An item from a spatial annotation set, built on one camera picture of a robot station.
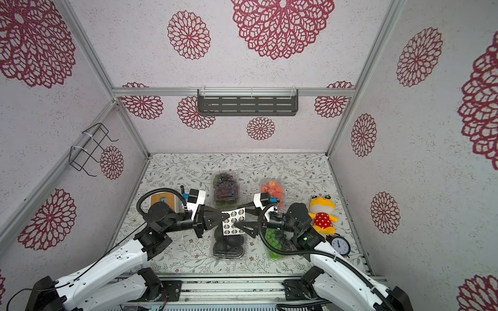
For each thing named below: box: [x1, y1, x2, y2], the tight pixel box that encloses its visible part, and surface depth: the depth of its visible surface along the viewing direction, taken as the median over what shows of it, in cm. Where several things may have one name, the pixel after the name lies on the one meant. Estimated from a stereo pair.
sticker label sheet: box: [221, 207, 246, 236], surface depth 63 cm
